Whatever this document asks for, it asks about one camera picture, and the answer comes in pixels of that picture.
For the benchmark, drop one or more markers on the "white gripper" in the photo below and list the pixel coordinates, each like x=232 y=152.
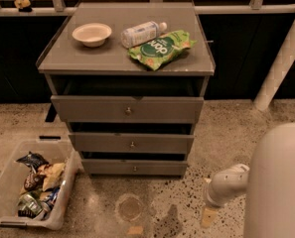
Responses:
x=211 y=199

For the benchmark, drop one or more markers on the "grey bottom drawer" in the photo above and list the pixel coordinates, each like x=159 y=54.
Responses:
x=135 y=167

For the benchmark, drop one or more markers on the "grey drawer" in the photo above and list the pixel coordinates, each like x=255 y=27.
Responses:
x=135 y=167
x=127 y=109
x=132 y=143

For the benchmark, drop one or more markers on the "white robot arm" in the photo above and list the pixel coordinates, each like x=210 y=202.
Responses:
x=268 y=183

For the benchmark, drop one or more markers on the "grey middle drawer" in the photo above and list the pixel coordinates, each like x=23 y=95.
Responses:
x=132 y=143

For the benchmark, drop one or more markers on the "grey drawer cabinet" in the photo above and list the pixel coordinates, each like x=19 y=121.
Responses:
x=71 y=68

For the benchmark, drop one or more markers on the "grey top drawer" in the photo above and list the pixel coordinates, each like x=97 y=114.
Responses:
x=127 y=109

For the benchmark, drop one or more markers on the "white diagonal pillar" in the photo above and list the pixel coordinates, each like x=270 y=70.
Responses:
x=277 y=72

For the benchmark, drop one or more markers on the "blue white soda can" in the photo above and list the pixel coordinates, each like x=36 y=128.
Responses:
x=49 y=201

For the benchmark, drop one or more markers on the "yellow chip bag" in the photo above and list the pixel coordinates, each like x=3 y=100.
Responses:
x=52 y=174

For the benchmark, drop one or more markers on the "green snack bag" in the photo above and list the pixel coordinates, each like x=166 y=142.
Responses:
x=162 y=49

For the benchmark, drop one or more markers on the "brown snack bag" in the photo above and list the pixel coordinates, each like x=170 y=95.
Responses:
x=33 y=181

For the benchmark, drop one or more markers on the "clear plastic bin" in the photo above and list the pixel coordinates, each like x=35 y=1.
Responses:
x=13 y=175

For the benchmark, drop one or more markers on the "dark blue chip bag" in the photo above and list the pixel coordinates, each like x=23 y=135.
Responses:
x=33 y=160

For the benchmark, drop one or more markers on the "clear plastic bottle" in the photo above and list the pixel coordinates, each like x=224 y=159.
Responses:
x=142 y=33

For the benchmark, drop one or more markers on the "white paper bowl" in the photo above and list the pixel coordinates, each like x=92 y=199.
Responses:
x=92 y=35

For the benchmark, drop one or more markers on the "yellow black toy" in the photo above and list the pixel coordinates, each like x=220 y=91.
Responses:
x=23 y=5

